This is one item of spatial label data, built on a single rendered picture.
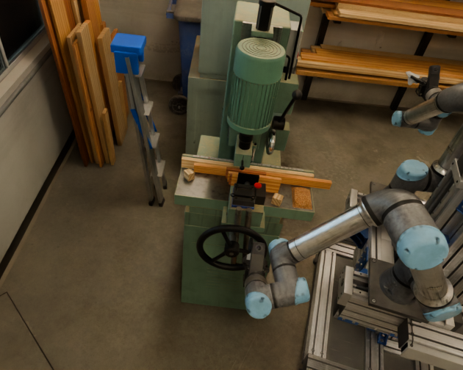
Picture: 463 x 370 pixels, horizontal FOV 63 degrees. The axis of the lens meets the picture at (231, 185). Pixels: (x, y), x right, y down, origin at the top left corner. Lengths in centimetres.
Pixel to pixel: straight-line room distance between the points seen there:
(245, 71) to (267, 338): 151
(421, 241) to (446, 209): 58
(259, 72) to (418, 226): 69
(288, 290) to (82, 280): 156
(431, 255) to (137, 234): 195
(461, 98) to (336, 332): 126
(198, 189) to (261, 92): 52
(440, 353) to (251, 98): 117
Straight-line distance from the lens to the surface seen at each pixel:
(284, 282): 117
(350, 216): 116
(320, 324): 214
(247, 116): 141
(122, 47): 214
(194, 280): 209
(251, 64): 131
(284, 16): 164
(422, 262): 109
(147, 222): 268
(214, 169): 168
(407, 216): 107
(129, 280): 242
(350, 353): 215
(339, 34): 401
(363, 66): 370
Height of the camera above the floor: 205
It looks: 44 degrees down
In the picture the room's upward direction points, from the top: 9 degrees clockwise
